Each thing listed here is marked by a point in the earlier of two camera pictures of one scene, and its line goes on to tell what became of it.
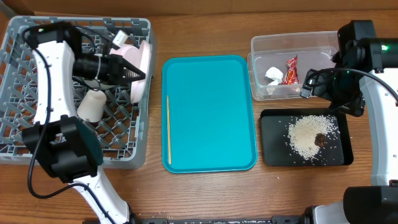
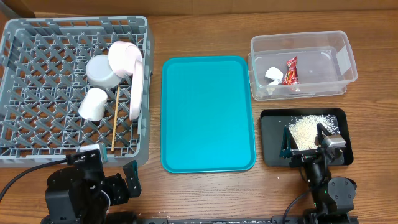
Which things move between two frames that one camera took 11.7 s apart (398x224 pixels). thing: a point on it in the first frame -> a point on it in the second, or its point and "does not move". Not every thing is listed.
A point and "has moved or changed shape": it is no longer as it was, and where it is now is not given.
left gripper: x=117 y=71 -> x=115 y=183
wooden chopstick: x=168 y=127 -> x=115 y=114
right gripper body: x=347 y=104 -> x=306 y=153
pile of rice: x=303 y=130 does not move
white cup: x=92 y=107 does not move
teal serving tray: x=212 y=114 does not move
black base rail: x=275 y=219 does not move
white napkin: x=275 y=74 does not move
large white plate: x=145 y=65 has moved or changed shape
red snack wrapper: x=291 y=76 does not move
